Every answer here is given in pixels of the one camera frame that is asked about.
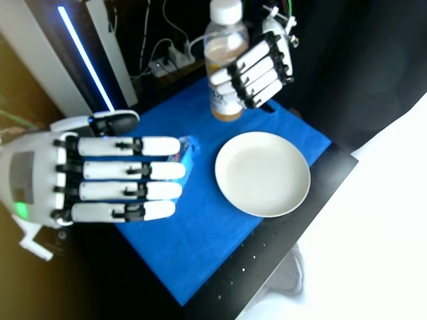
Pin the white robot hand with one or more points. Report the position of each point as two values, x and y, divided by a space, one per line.
36 173
260 66

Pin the orange drink bottle white cap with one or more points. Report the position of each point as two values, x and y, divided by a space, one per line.
225 43

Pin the blue snack packet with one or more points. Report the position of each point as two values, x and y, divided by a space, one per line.
191 156

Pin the cream round plate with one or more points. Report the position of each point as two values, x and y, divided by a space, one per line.
263 173

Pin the white power strip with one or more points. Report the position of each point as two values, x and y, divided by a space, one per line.
178 56

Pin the black curtain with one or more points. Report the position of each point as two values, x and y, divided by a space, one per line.
367 83

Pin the white tower with blue light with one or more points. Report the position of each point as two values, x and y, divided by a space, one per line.
40 53

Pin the blue table cloth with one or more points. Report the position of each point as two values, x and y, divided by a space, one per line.
207 240

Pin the grey fabric bundle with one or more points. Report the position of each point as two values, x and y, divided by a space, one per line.
290 273

